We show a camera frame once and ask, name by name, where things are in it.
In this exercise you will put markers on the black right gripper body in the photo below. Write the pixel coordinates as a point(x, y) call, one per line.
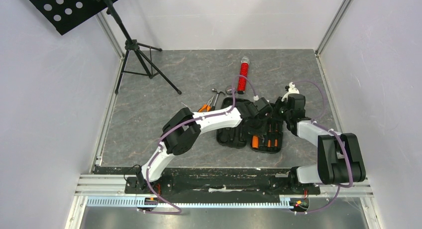
point(281, 111)

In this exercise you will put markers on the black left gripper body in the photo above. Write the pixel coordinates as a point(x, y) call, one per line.
point(258, 127)

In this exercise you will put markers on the large orange handle screwdriver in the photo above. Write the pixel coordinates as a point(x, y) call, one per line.
point(255, 142)

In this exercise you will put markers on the black plastic tool case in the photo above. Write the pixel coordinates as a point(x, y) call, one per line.
point(237, 137)

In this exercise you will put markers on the orange handle pliers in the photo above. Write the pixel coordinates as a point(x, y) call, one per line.
point(207, 106)

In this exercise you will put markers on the steel claw hammer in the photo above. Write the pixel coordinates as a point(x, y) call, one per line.
point(216, 97)

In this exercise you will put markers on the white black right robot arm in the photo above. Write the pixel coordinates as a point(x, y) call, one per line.
point(339, 158)

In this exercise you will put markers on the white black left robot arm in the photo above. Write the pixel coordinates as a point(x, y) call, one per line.
point(183, 129)

